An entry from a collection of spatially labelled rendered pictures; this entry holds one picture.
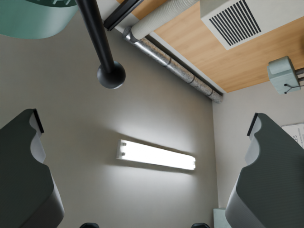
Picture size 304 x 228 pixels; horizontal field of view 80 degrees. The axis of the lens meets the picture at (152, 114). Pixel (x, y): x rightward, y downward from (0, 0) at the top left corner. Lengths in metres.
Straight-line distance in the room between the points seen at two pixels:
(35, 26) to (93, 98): 1.49
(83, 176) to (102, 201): 0.27
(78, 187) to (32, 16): 1.46
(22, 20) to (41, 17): 0.02
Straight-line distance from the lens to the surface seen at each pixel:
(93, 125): 1.71
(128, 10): 1.99
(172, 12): 1.86
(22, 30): 0.31
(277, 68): 2.30
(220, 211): 3.04
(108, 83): 0.22
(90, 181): 1.67
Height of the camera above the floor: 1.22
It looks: 42 degrees up
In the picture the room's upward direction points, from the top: 106 degrees counter-clockwise
